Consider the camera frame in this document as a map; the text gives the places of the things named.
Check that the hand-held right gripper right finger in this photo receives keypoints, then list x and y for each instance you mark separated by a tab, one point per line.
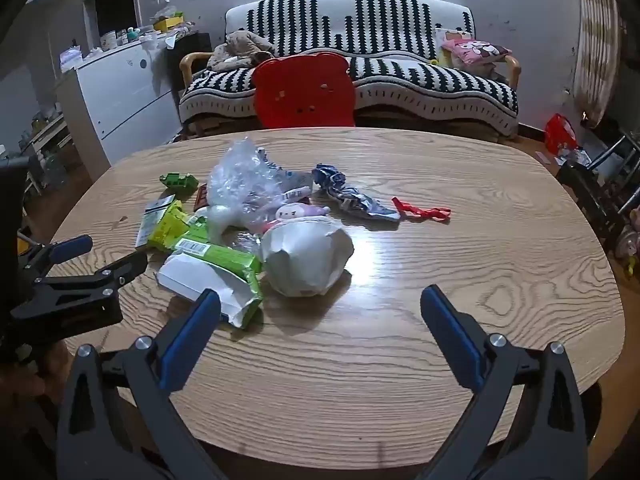
452	332

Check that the white cabinet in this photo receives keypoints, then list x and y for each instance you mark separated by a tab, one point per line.
120	95

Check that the crumpled blue white wrapper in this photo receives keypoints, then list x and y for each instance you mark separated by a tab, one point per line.
350	195

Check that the black cabinet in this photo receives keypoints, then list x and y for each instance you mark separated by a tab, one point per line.
192	45

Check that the person's left hand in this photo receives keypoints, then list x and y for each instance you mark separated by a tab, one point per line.
52	375

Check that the red brown wrapper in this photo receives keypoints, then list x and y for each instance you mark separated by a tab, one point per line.
202	196

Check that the beige plush toy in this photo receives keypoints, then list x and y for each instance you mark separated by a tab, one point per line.
240	47

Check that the white yellow cushion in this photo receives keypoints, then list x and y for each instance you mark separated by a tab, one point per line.
450	35

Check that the cluttered storage shelf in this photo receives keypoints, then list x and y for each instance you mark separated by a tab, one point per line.
42	140

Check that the black white striped sofa cover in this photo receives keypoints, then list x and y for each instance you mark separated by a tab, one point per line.
400	25

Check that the yellow box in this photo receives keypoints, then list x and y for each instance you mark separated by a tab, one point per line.
167	23

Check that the lime green packet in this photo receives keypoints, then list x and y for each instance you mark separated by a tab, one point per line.
172	227

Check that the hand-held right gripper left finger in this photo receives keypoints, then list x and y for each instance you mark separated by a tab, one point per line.
192	332

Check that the crumpled white paper bag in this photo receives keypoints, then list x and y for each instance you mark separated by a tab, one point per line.
305	257

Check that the wooden frame sofa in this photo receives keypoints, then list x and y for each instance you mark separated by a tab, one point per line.
189	62

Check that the red bag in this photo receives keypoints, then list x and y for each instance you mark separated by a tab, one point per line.
559	132

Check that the pink cartoon cushion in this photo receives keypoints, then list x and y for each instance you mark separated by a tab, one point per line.
477	51

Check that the group of small bottles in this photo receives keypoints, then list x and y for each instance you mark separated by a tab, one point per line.
120	37

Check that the green white card packet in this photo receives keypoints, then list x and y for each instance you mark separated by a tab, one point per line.
152	215

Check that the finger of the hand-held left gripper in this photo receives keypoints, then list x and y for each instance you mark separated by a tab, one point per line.
75	295
72	248

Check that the black metal chair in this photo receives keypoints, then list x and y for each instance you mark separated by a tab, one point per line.
587	187

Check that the red plastic chair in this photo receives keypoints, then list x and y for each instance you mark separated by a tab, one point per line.
300	90

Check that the clear plastic bag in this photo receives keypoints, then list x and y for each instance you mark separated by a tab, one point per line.
240	175

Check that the green toy car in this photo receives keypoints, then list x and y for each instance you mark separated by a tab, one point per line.
177	182

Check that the beige patterned curtain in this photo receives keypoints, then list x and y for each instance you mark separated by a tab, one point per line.
595	45

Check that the red ribbon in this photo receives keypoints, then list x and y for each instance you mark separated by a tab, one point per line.
422	211

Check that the green white snack packet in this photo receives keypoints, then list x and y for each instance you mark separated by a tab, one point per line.
220	260

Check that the pink white small toy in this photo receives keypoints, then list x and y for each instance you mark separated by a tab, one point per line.
295	212

